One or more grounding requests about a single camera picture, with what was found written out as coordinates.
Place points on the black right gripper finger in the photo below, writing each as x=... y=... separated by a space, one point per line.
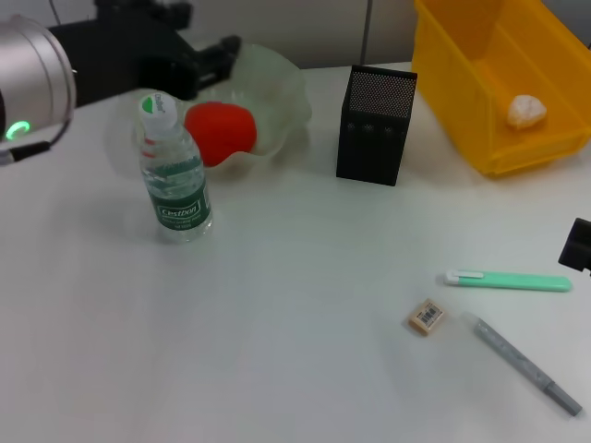
x=577 y=249

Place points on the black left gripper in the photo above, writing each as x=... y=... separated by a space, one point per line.
x=129 y=51

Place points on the orange fruit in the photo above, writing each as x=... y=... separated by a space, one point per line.
x=221 y=131

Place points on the clear water bottle green label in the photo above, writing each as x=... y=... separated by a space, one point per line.
x=177 y=184

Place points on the white paper ball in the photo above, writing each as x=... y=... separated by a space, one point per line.
x=526 y=111

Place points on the pale green glass fruit plate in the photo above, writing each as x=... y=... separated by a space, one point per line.
x=272 y=87

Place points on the mint green utility knife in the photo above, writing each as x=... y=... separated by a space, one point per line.
x=508 y=281

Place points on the grey pen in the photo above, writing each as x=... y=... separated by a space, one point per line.
x=517 y=357

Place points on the beige eraser with barcode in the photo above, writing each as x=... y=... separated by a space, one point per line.
x=427 y=316

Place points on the black mesh pen holder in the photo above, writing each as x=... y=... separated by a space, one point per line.
x=376 y=124

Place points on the yellow plastic bin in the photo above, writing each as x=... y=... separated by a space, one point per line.
x=485 y=69

